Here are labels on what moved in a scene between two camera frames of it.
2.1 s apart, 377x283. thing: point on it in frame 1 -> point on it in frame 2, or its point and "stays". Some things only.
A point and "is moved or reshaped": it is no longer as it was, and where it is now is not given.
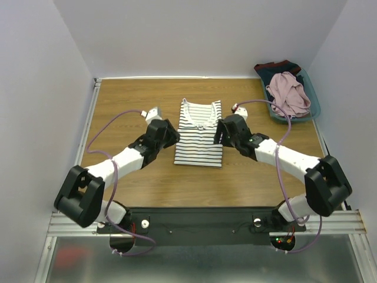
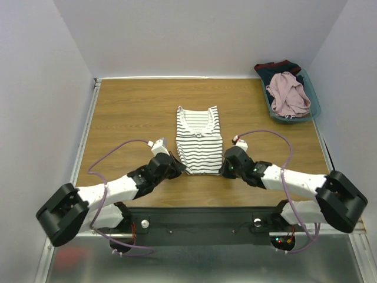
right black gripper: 221,133 -> 227,164
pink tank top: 284,89 stays
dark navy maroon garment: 267,71 stays
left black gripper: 173,135 -> 178,168
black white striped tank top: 195,141 is moved or reshaped
